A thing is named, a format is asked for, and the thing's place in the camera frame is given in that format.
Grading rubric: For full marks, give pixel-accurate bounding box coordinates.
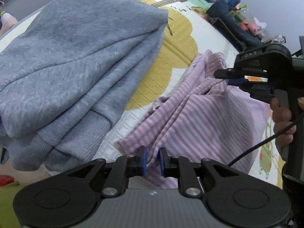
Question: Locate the black cable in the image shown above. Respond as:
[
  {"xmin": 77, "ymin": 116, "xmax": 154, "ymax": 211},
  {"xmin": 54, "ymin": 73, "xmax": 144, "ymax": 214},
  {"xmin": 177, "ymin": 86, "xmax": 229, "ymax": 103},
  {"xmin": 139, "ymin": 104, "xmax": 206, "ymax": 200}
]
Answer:
[{"xmin": 227, "ymin": 113, "xmax": 304, "ymax": 167}]

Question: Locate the person's right hand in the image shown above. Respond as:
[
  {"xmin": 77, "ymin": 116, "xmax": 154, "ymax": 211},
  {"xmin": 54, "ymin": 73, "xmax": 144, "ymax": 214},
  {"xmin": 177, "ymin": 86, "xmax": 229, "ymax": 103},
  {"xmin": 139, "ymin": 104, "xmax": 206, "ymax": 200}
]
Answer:
[{"xmin": 270, "ymin": 98, "xmax": 296, "ymax": 153}]

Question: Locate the grey folded sweatshirt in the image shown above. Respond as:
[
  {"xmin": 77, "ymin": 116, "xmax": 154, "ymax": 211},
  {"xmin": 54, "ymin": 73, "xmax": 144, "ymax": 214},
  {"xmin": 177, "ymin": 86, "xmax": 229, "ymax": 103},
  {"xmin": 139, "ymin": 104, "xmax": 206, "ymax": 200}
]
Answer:
[{"xmin": 1, "ymin": 0, "xmax": 169, "ymax": 171}]

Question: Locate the purple striped t-shirt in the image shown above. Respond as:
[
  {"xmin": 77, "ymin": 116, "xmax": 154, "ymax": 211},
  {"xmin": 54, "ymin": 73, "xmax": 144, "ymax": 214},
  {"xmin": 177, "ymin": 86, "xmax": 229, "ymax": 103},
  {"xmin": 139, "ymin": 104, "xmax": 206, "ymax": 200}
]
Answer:
[{"xmin": 115, "ymin": 51, "xmax": 270, "ymax": 188}]

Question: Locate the blue red drink can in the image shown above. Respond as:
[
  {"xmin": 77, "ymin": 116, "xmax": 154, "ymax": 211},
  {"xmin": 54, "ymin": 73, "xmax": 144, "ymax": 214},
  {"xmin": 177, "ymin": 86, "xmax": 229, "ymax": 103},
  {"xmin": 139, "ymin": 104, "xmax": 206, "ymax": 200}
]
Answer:
[{"xmin": 225, "ymin": 0, "xmax": 241, "ymax": 11}]

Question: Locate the dark navy folded garment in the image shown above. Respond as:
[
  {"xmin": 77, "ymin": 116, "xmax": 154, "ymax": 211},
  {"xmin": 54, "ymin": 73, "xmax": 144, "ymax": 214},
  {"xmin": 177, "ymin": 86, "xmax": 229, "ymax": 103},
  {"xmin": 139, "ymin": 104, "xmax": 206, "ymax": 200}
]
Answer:
[{"xmin": 206, "ymin": 0, "xmax": 262, "ymax": 52}]

